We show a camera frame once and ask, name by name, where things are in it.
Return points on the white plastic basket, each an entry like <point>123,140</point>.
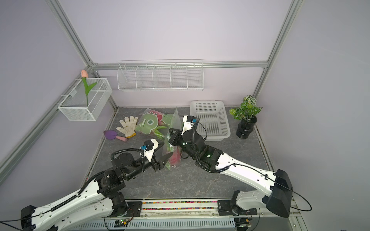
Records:
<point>213,117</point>

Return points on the potted green plant black vase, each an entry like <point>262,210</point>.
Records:
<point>246,113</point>

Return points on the white mesh wall box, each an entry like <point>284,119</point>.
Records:
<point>73,106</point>

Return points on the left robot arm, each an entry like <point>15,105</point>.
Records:
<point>100,196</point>

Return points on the pink dragon fruit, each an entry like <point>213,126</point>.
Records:
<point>175,158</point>

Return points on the dragon fruit in far bag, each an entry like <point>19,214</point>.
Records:
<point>161,124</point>

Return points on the white vented cable duct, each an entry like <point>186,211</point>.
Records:
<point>157,224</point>

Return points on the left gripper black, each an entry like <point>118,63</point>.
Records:
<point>164,158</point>

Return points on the purple pink spatula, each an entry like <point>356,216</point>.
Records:
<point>111,135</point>

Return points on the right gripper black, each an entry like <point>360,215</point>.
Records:
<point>175,138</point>

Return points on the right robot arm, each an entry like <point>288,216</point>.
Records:
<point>275,190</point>

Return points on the artificial pink tulip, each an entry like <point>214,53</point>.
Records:
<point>87,87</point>

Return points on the white wire wall shelf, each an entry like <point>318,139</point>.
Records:
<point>169,74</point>

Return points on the white knit glove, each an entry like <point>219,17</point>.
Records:
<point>127,127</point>

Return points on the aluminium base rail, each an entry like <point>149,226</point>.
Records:
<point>185,206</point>

